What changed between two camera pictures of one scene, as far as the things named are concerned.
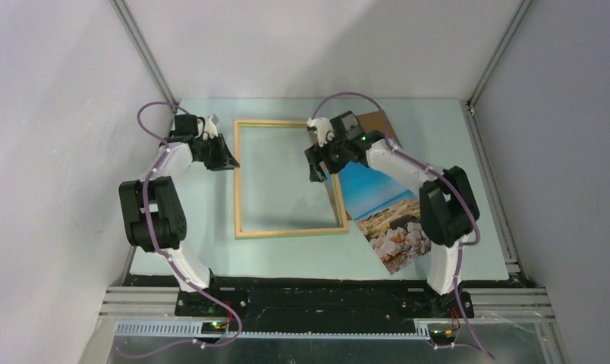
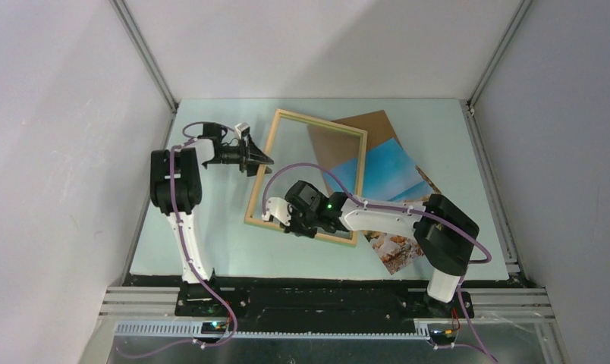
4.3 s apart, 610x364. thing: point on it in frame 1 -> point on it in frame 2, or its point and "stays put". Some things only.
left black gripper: (224, 161) -> (251, 157)
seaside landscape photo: (388, 214) stays put
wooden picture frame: (239, 234) -> (325, 124)
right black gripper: (315, 155) -> (294, 229)
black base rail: (378, 299) stays put
